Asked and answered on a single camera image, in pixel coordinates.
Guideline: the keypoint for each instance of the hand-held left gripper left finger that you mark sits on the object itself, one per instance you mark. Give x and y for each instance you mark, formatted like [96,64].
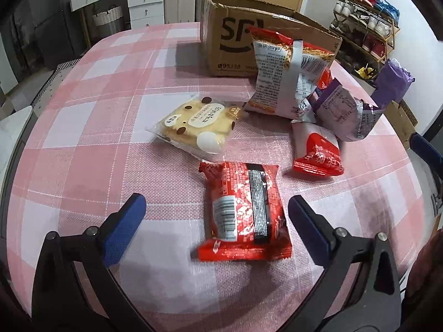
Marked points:
[126,228]

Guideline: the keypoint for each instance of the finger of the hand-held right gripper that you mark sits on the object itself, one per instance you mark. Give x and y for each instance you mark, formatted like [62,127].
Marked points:
[424,148]

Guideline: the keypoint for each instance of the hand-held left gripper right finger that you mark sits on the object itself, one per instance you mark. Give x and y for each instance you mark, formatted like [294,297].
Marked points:
[309,228]

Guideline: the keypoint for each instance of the red foil snack packet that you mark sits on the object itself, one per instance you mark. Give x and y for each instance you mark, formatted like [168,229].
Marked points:
[238,214]

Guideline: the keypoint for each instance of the red white snack packet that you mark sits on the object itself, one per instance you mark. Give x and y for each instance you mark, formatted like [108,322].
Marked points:
[316,152]

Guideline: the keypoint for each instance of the purple snack packet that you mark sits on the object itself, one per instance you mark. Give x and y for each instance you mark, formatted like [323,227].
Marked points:
[337,110]

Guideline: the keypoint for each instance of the bear print cake packet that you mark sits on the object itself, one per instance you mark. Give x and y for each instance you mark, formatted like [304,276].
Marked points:
[193,121]

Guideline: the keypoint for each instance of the orange white noodle snack bag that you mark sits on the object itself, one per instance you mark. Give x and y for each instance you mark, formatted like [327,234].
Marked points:
[273,76]

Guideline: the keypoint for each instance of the brown cardboard box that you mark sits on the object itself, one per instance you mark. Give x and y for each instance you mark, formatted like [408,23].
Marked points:
[228,52]

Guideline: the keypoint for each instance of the person's right forearm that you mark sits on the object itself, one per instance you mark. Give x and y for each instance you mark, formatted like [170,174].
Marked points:
[427,276]

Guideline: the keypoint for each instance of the open cardboard box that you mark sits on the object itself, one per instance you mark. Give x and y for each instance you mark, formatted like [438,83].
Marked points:
[403,121]

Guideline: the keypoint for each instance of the purple gift bag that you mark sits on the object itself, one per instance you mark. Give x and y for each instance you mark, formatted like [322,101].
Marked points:
[392,83]

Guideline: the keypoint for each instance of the pink plaid tablecloth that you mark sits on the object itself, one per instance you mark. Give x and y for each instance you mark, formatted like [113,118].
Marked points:
[103,145]

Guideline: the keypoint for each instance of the wooden shoe rack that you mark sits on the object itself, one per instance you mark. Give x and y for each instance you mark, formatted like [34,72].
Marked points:
[393,36]

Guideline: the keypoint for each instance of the white grey appliance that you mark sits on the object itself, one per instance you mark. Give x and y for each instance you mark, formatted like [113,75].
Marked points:
[14,128]

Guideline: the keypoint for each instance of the white dotted rug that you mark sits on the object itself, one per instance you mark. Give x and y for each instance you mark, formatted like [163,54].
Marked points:
[52,76]

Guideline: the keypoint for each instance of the black refrigerator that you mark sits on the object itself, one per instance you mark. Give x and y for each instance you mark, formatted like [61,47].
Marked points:
[52,41]

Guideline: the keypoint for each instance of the woven laundry basket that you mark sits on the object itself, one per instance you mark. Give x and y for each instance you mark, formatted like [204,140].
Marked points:
[107,17]

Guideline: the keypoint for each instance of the white drawer cabinet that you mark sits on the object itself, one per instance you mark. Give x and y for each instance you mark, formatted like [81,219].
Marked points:
[145,0]

